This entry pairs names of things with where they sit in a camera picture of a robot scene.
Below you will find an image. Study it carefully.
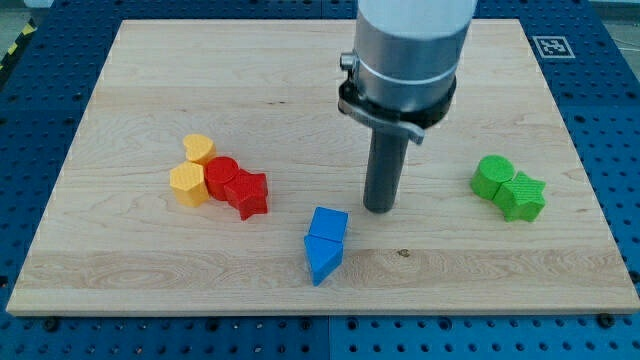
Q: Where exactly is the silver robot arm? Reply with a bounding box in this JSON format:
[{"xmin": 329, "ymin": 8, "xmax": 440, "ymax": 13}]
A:
[{"xmin": 338, "ymin": 0, "xmax": 477, "ymax": 144}]

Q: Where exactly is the blue cube block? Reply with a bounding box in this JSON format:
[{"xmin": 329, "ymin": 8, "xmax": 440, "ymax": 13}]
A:
[{"xmin": 309, "ymin": 207, "xmax": 349, "ymax": 243}]

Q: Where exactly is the blue triangle block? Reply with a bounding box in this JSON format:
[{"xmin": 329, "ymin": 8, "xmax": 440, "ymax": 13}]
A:
[{"xmin": 304, "ymin": 235, "xmax": 344, "ymax": 286}]

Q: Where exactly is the red star block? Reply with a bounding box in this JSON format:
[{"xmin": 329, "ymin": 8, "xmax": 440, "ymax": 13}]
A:
[{"xmin": 224, "ymin": 169, "xmax": 268, "ymax": 220}]

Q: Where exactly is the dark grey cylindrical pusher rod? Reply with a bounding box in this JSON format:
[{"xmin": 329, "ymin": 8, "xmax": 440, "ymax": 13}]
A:
[{"xmin": 363, "ymin": 130, "xmax": 408, "ymax": 214}]

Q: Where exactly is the red cylinder block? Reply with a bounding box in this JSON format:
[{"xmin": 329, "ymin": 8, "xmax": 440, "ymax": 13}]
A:
[{"xmin": 204, "ymin": 156, "xmax": 239, "ymax": 201}]

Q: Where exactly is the wooden board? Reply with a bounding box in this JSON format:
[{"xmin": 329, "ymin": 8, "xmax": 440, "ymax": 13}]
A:
[{"xmin": 7, "ymin": 20, "xmax": 639, "ymax": 316}]

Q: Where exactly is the yellow heart block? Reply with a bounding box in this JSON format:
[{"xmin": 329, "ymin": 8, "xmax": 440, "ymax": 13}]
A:
[{"xmin": 182, "ymin": 134, "xmax": 217, "ymax": 165}]

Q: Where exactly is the yellow hexagon block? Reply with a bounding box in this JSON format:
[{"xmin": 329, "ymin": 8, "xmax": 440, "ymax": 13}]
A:
[{"xmin": 169, "ymin": 162, "xmax": 209, "ymax": 207}]

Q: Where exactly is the green cylinder block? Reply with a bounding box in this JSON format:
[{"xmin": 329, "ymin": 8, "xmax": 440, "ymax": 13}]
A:
[{"xmin": 470, "ymin": 155, "xmax": 515, "ymax": 200}]

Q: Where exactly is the green star block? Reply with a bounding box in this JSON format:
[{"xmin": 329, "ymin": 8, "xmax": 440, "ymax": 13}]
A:
[{"xmin": 493, "ymin": 171, "xmax": 546, "ymax": 222}]

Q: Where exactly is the white fiducial marker tag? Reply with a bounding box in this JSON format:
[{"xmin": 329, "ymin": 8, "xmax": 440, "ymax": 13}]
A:
[{"xmin": 532, "ymin": 35, "xmax": 575, "ymax": 59}]

